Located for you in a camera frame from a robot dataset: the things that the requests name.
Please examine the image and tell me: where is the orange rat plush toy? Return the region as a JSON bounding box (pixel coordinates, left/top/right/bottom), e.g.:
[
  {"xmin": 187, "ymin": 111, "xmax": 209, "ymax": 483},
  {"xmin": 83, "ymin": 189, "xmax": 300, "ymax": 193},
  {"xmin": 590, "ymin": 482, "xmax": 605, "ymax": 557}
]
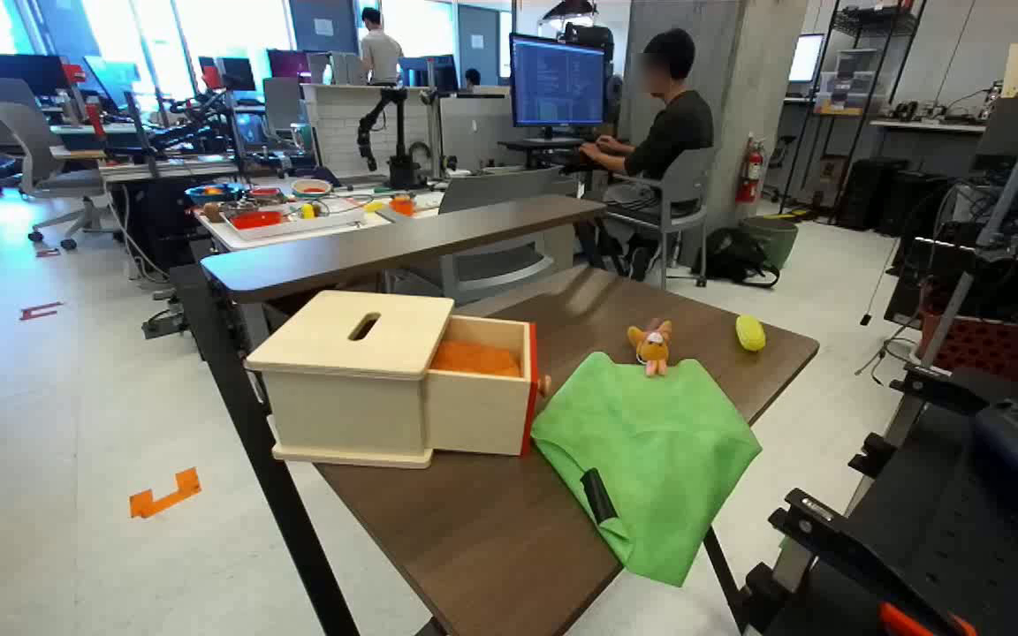
[{"xmin": 624, "ymin": 319, "xmax": 677, "ymax": 377}]

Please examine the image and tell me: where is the wooden drawer orange inside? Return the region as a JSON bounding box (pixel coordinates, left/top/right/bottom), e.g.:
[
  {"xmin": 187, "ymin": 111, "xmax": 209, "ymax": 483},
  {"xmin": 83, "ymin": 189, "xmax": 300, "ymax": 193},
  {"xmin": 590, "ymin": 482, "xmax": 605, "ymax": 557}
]
[{"xmin": 424, "ymin": 310, "xmax": 545, "ymax": 458}]

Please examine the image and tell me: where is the grey chair back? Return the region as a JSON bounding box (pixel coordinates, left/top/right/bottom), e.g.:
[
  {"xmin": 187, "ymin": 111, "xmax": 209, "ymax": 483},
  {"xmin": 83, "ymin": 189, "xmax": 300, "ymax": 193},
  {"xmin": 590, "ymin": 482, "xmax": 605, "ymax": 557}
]
[{"xmin": 434, "ymin": 165, "xmax": 563, "ymax": 217}]

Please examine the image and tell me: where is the long grey bench table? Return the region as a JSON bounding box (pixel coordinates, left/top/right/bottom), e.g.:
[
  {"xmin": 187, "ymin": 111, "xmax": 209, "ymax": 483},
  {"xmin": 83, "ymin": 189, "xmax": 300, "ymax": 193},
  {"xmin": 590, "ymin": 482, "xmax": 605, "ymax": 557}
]
[{"xmin": 198, "ymin": 189, "xmax": 608, "ymax": 310}]

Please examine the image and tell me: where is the light wooden slotted box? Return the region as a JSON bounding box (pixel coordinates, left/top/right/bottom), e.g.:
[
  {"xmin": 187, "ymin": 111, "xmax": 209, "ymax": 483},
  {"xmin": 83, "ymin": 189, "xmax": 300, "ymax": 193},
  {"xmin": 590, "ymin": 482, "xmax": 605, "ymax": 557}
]
[{"xmin": 245, "ymin": 287, "xmax": 459, "ymax": 474}]

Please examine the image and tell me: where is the green cloth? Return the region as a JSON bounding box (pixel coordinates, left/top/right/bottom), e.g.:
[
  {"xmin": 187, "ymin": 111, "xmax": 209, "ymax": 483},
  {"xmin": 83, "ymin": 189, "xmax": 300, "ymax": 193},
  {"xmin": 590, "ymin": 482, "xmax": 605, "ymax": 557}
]
[{"xmin": 525, "ymin": 345, "xmax": 768, "ymax": 589}]

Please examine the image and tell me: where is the grey desk chair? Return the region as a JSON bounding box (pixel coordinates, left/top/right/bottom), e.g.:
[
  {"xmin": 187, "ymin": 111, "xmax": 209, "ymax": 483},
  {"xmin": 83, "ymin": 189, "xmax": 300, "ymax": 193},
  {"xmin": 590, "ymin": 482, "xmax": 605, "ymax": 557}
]
[{"xmin": 598, "ymin": 144, "xmax": 721, "ymax": 293}]

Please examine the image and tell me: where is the black bag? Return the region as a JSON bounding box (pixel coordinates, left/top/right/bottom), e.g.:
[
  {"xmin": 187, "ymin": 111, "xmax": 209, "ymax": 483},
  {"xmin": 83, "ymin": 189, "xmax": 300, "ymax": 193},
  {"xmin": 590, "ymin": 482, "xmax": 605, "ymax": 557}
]
[{"xmin": 701, "ymin": 224, "xmax": 789, "ymax": 290}]

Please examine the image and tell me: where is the yellow ball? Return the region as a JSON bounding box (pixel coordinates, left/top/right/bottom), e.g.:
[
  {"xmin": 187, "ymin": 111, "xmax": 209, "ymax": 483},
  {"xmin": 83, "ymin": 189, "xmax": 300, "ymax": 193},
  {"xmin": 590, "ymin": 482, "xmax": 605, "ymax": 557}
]
[{"xmin": 731, "ymin": 310, "xmax": 771, "ymax": 358}]

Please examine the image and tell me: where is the computer monitor blue screen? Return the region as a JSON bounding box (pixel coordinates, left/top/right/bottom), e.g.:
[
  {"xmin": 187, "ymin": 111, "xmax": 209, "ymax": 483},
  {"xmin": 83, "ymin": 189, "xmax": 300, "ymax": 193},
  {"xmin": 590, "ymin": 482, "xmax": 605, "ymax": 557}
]
[{"xmin": 506, "ymin": 28, "xmax": 611, "ymax": 134}]

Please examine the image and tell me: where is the white tray with toys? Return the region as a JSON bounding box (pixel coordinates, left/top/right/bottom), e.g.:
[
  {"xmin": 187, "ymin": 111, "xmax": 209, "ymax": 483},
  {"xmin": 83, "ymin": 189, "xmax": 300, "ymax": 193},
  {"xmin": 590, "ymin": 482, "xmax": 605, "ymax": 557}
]
[{"xmin": 192, "ymin": 172, "xmax": 396, "ymax": 254}]

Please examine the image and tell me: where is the seated person black shirt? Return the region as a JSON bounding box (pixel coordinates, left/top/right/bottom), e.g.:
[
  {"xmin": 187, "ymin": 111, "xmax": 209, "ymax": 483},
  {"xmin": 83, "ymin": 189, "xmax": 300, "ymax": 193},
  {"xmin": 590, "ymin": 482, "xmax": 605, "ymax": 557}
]
[{"xmin": 575, "ymin": 23, "xmax": 717, "ymax": 277}]

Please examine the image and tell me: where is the red fire extinguisher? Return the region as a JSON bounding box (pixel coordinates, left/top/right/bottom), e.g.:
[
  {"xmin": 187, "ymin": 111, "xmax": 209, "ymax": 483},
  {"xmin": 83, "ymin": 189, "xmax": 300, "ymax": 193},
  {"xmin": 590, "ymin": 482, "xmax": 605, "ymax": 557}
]
[{"xmin": 731, "ymin": 134, "xmax": 768, "ymax": 211}]

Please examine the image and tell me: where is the standing person white shirt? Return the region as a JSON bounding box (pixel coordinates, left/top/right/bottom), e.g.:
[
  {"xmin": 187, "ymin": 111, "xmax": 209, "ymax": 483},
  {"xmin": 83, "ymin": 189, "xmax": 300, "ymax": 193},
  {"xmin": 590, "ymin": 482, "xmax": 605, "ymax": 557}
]
[{"xmin": 358, "ymin": 2, "xmax": 407, "ymax": 87}]

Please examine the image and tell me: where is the black metal shelf rack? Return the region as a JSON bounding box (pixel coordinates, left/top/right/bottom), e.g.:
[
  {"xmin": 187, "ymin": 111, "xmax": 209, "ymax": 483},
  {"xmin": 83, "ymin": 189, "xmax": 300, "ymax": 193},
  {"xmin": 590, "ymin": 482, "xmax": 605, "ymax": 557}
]
[{"xmin": 777, "ymin": 0, "xmax": 932, "ymax": 224}]

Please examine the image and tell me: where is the red crate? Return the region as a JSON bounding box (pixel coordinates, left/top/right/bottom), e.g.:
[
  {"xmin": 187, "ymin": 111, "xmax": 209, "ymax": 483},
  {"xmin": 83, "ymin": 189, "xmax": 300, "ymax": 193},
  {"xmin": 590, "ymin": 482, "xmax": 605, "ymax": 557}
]
[{"xmin": 916, "ymin": 310, "xmax": 1018, "ymax": 380}]

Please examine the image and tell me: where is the slanted aluminium pole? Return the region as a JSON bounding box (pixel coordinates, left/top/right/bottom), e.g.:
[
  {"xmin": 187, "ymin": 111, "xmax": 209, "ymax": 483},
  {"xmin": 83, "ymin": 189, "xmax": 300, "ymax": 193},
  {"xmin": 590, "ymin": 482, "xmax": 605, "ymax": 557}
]
[{"xmin": 916, "ymin": 48, "xmax": 1018, "ymax": 366}]

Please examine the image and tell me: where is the grey swivel office chair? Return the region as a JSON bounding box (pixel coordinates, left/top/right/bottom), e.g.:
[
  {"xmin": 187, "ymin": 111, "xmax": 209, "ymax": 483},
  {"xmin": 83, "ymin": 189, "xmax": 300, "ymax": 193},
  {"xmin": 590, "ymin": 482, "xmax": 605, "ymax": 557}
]
[{"xmin": 0, "ymin": 99, "xmax": 122, "ymax": 254}]

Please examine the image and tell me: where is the dark monitor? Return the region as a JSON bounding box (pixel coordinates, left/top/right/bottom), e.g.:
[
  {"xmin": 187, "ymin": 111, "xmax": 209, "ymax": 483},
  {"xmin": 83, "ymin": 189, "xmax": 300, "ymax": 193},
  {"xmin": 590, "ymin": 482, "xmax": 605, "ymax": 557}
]
[{"xmin": 0, "ymin": 48, "xmax": 66, "ymax": 99}]

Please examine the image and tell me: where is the black metal frame cart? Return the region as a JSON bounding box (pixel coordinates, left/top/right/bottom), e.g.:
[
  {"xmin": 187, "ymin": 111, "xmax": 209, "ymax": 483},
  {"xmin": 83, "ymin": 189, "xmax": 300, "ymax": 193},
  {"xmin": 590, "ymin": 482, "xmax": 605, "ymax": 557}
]
[{"xmin": 734, "ymin": 363, "xmax": 1018, "ymax": 636}]

